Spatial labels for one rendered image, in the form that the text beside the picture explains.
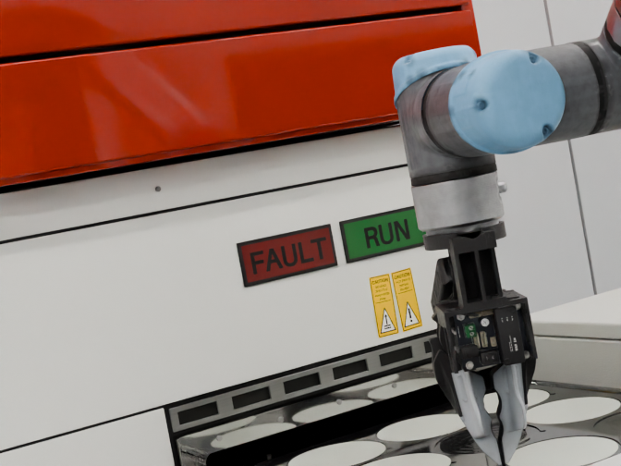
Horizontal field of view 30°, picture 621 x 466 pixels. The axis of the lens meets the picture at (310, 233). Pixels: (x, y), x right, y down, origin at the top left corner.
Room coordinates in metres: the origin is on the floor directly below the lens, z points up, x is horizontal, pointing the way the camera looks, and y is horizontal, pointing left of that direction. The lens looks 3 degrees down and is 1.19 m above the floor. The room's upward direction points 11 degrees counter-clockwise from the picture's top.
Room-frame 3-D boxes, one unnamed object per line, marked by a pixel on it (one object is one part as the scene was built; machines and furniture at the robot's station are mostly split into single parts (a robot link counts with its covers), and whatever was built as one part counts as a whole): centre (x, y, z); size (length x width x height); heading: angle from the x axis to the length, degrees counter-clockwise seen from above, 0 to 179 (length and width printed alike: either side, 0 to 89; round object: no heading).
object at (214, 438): (1.29, -0.02, 0.89); 0.44 x 0.02 x 0.10; 119
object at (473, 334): (0.99, -0.13, 1.05); 0.09 x 0.08 x 0.12; 1
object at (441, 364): (1.02, -0.11, 0.99); 0.05 x 0.02 x 0.09; 91
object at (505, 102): (0.91, -0.17, 1.21); 0.11 x 0.11 x 0.08; 15
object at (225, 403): (1.29, -0.01, 0.96); 0.44 x 0.01 x 0.02; 119
